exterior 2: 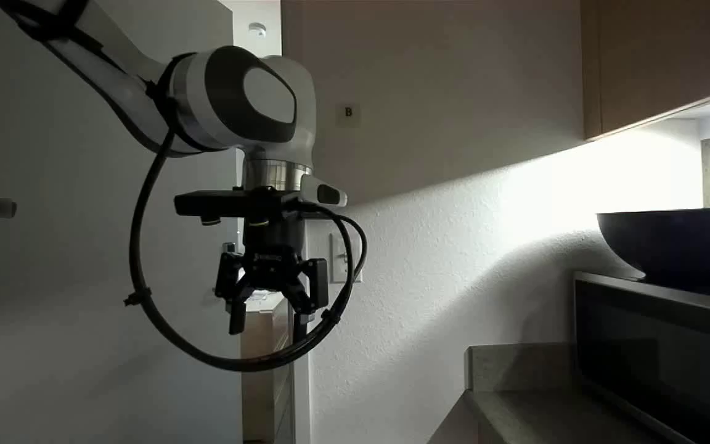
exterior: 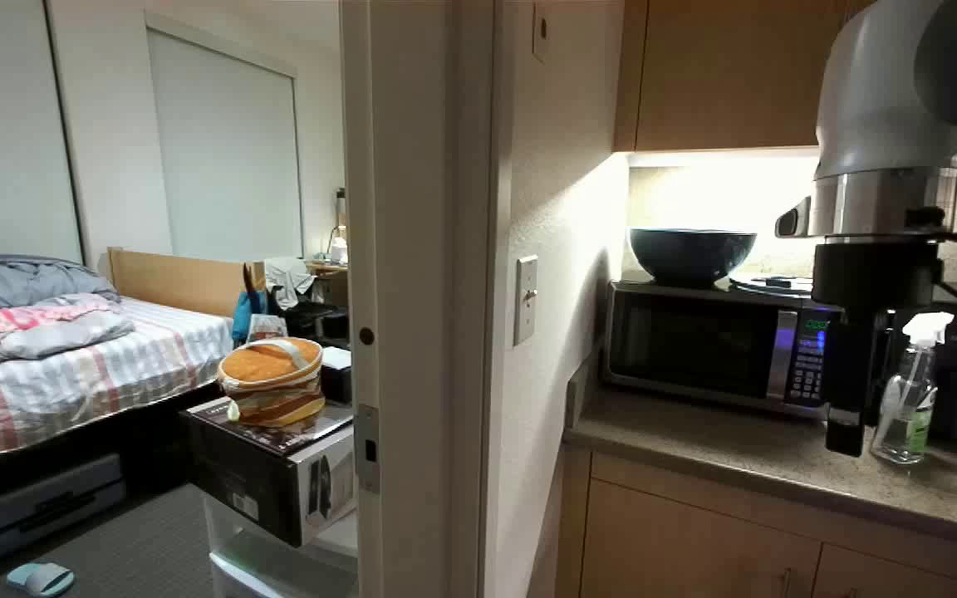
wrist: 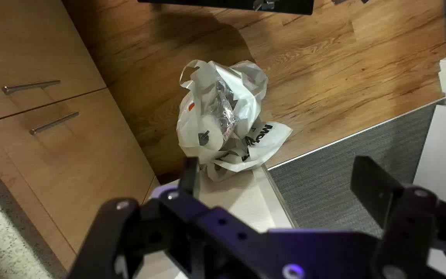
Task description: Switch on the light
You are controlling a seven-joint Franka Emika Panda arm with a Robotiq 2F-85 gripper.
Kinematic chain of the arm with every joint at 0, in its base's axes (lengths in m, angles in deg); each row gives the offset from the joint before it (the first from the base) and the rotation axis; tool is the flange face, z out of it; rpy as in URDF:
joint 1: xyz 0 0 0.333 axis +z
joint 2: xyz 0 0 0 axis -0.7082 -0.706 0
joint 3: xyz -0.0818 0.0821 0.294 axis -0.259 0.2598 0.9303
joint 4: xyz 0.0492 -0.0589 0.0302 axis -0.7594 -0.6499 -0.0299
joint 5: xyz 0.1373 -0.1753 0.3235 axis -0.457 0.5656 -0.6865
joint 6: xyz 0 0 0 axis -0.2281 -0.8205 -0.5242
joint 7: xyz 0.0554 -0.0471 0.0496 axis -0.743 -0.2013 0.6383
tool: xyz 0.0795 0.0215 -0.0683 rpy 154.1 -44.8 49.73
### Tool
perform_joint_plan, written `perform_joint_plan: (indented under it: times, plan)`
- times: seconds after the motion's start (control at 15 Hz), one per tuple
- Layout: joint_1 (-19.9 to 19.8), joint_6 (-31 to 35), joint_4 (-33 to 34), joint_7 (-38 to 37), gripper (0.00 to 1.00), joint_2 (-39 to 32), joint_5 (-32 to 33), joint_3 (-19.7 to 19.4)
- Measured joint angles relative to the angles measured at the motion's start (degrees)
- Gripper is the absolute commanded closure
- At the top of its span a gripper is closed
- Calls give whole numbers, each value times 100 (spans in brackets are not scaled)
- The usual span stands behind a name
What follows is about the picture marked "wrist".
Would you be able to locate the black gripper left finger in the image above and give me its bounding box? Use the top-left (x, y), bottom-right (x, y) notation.
top-left (178, 158), bottom-right (199, 195)

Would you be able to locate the white plastic shopping bag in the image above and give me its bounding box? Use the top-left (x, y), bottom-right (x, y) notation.
top-left (176, 60), bottom-right (292, 179)

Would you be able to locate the grey floor mat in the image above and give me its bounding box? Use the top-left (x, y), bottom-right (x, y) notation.
top-left (271, 103), bottom-right (435, 235)

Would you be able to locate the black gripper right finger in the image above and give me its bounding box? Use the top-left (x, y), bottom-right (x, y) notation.
top-left (349, 156), bottom-right (404, 227)

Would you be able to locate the upper metal drawer handle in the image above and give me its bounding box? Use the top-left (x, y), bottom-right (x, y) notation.
top-left (1, 79), bottom-right (60, 94)

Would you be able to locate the metal drawer handle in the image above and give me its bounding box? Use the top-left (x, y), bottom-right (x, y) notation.
top-left (27, 111), bottom-right (80, 136)
top-left (1, 79), bottom-right (60, 94)

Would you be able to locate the lower metal drawer handle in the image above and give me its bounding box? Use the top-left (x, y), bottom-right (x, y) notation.
top-left (27, 111), bottom-right (80, 136)

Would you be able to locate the wooden drawer cabinet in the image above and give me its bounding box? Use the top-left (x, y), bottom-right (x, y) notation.
top-left (0, 0), bottom-right (157, 268)

